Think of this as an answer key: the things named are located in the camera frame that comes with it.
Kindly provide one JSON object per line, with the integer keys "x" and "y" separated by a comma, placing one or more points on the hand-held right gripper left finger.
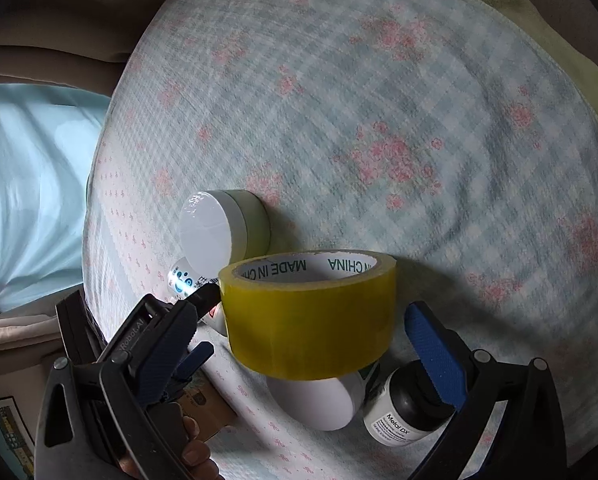
{"x": 155, "y": 371}

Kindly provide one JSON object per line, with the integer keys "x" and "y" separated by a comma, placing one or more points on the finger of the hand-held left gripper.
{"x": 206, "y": 299}
{"x": 195, "y": 360}

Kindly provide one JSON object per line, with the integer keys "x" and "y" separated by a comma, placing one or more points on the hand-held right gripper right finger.
{"x": 436, "y": 355}

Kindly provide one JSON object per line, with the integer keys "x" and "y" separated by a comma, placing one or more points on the yellow tape roll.
{"x": 311, "y": 320}

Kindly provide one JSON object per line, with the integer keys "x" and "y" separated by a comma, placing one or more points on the person's left hand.
{"x": 199, "y": 460}

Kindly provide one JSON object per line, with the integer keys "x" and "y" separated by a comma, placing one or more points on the white tube with blue print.
{"x": 184, "y": 280}

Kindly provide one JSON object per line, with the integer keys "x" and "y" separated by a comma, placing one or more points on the brown cardboard box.
{"x": 206, "y": 407}

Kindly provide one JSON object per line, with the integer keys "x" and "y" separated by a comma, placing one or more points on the white and green cream jar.
{"x": 214, "y": 235}

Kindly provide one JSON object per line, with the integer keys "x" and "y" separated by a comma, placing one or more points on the white bottle with black cap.
{"x": 404, "y": 415}

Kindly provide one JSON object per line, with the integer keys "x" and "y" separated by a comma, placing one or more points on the beige cushion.
{"x": 14, "y": 355}

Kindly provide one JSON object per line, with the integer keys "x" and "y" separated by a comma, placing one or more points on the white round jar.
{"x": 311, "y": 402}

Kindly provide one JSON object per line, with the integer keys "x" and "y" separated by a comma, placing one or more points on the printed picture sheet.
{"x": 4, "y": 435}

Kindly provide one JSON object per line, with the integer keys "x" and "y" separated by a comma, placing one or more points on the light blue cloth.
{"x": 29, "y": 190}

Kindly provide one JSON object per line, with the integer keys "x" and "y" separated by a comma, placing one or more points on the floral checked blanket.
{"x": 359, "y": 110}

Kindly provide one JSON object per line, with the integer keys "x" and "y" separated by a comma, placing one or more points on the beige sofa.
{"x": 69, "y": 15}

